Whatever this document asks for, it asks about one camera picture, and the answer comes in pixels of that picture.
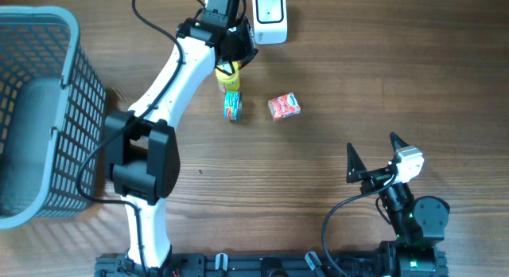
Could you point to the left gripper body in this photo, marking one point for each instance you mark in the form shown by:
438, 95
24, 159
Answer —
242, 43

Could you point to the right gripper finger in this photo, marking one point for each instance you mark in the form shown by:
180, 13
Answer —
396, 142
356, 170

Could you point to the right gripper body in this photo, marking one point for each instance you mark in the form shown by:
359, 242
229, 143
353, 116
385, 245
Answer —
374, 178

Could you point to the yellow lidded jar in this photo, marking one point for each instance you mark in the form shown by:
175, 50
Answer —
228, 83

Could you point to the colourful tin can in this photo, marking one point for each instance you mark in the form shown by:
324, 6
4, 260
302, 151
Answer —
232, 107

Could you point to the red snack box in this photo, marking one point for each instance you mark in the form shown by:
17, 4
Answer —
284, 106

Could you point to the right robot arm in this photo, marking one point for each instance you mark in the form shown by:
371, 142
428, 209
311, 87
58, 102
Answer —
418, 223

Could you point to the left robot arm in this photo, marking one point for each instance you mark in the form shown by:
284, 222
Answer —
141, 155

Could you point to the white barcode scanner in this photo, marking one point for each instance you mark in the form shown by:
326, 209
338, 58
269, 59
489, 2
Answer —
270, 21

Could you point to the grey plastic mesh basket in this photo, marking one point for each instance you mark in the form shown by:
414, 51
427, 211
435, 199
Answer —
53, 107

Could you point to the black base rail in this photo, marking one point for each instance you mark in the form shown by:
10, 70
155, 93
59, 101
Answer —
274, 265

